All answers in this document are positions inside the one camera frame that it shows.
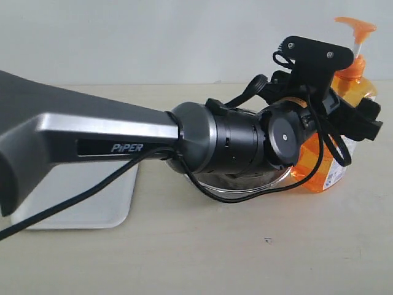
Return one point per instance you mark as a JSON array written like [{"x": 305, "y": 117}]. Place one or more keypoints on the steel mesh colander basket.
[{"x": 245, "y": 184}]

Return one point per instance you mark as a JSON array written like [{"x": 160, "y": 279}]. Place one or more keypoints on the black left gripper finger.
[
  {"x": 359, "y": 128},
  {"x": 367, "y": 109}
]

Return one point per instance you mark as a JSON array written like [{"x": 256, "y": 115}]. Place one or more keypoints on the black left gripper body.
[{"x": 325, "y": 101}]

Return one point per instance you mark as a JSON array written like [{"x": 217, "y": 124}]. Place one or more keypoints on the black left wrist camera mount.
[{"x": 315, "y": 63}]

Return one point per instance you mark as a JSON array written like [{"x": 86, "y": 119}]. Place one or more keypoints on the white rectangular foam tray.
[{"x": 106, "y": 209}]

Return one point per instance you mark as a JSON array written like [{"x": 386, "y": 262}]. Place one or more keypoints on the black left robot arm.
[{"x": 43, "y": 126}]

